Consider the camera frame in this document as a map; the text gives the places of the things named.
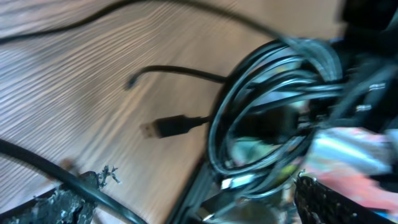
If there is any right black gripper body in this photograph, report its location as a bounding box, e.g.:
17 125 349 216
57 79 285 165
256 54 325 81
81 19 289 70
322 0 397 131

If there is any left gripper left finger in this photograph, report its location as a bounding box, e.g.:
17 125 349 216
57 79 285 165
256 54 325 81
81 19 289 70
0 166 121 224

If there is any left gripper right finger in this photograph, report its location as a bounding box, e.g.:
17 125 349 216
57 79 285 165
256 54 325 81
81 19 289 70
294 174 394 224

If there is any long black USB cable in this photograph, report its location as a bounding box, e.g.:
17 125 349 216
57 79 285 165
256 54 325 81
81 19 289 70
0 0 343 224

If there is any short black USB cable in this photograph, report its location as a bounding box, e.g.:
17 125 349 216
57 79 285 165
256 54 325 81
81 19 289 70
124 39 346 224

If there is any red and blue background clutter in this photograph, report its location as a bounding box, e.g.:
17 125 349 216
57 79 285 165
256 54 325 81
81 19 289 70
303 128 397 217

